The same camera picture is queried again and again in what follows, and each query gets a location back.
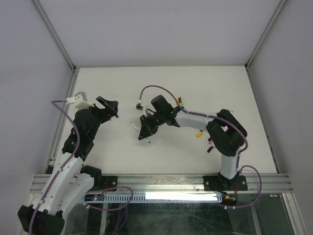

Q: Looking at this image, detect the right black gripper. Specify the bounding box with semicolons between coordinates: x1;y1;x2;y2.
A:
138;112;164;140

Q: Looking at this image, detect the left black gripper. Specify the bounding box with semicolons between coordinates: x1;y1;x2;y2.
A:
86;96;117;139

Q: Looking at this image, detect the blue cap marker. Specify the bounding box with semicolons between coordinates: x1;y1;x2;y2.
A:
130;122;151;144

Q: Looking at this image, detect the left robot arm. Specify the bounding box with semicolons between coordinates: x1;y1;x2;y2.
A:
18;92;118;235

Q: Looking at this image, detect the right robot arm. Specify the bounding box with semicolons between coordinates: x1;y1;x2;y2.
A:
138;95;247;192

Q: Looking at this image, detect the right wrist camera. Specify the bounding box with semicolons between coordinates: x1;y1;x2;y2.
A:
135;99;144;111

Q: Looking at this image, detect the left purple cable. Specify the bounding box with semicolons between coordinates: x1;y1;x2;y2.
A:
28;99;134;235

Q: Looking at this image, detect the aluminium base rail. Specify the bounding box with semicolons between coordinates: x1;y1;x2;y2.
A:
31;173;293;196

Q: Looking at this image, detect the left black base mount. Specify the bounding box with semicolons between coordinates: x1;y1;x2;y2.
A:
80;165;118;191

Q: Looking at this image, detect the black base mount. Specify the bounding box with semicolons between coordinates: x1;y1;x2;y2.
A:
80;165;118;191
203;173;248;193

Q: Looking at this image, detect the white slotted cable duct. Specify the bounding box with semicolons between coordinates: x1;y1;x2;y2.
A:
80;192;222;204

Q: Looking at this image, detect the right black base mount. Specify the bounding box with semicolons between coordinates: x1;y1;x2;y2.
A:
203;173;248;193

